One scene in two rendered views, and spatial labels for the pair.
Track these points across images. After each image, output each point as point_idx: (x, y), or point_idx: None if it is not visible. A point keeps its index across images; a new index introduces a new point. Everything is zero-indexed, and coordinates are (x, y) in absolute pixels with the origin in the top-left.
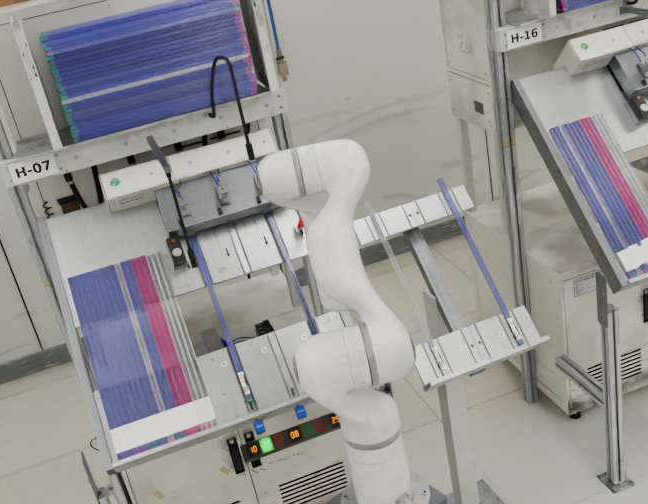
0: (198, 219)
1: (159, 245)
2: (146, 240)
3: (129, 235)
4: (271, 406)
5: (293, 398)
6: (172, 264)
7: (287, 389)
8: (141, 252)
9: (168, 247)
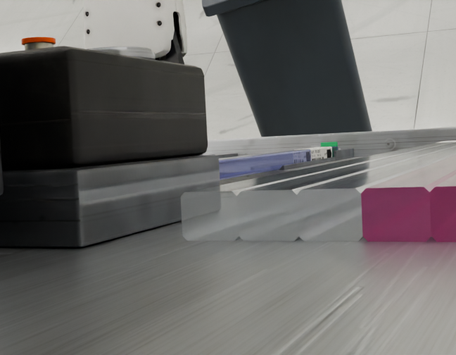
0: None
1: (134, 253)
2: (208, 280)
3: (426, 341)
4: (291, 135)
5: (232, 139)
6: (204, 160)
7: (224, 154)
8: (383, 252)
9: (127, 56)
